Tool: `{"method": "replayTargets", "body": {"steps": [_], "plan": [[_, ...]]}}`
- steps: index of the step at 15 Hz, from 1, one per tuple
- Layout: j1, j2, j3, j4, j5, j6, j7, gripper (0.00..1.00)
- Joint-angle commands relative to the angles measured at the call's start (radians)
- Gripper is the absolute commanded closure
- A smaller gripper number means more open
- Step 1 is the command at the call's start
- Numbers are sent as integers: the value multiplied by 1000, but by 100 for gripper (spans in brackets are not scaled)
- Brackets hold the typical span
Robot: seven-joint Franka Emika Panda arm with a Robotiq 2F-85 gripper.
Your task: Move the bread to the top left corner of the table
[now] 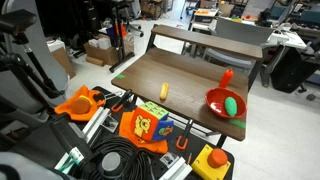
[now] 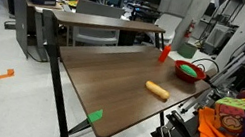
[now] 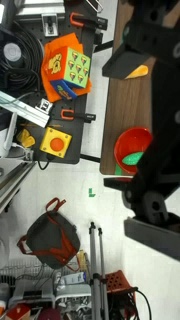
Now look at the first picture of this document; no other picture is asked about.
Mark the green toy vegetable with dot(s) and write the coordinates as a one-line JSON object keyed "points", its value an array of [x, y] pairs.
{"points": [[230, 106]]}

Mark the yellow box red button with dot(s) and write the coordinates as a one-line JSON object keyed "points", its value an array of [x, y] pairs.
{"points": [[211, 163]]}

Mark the red toy frying pan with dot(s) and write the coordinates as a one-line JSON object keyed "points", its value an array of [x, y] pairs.
{"points": [[215, 98]]}

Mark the green tape marker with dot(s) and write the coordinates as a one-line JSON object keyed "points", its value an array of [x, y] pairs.
{"points": [[120, 76], [238, 123]]}

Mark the wooden raised shelf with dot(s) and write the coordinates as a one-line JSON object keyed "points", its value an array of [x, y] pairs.
{"points": [[206, 40]]}

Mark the grey office chair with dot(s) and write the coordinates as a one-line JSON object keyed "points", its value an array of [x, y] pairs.
{"points": [[238, 31]]}

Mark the black equipment stand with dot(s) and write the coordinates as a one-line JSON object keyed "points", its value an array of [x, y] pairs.
{"points": [[118, 37]]}

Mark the orange-handled clamp right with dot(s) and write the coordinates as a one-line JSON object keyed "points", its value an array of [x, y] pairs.
{"points": [[182, 140]]}

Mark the colourful soft cube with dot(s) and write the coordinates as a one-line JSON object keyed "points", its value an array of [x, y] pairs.
{"points": [[151, 122]]}

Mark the orange-handled clamp left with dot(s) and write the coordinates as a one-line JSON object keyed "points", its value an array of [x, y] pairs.
{"points": [[119, 104]]}

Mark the aluminium extrusion rail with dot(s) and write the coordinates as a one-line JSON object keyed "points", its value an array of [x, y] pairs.
{"points": [[74, 156]]}

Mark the yellow toy bread loaf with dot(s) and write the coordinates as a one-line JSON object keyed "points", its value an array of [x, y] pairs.
{"points": [[164, 91]]}

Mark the orange cloth under cube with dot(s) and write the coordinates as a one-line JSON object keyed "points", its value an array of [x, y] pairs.
{"points": [[126, 130]]}

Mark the green tape marker right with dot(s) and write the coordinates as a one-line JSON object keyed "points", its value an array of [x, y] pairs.
{"points": [[238, 123]]}

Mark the cardboard box on floor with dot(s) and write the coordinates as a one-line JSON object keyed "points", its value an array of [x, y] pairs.
{"points": [[101, 49]]}

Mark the orange-handled clamp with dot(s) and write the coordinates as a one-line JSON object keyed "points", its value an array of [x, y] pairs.
{"points": [[182, 140], [119, 104]]}

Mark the orange cloth with ball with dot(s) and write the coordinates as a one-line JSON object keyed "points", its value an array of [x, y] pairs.
{"points": [[82, 105]]}

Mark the green tape marker left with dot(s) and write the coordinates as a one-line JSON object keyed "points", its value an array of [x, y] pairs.
{"points": [[120, 76]]}

